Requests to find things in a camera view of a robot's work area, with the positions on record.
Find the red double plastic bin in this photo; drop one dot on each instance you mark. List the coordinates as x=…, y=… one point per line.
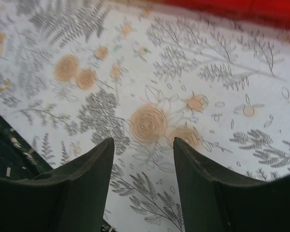
x=274, y=13

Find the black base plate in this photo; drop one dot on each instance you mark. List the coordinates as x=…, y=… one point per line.
x=18, y=160

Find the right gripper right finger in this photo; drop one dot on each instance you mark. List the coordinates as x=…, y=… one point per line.
x=217, y=199

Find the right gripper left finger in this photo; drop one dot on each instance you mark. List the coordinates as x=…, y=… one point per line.
x=70, y=198

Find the floral table mat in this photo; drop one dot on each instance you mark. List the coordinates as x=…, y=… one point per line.
x=75, y=72

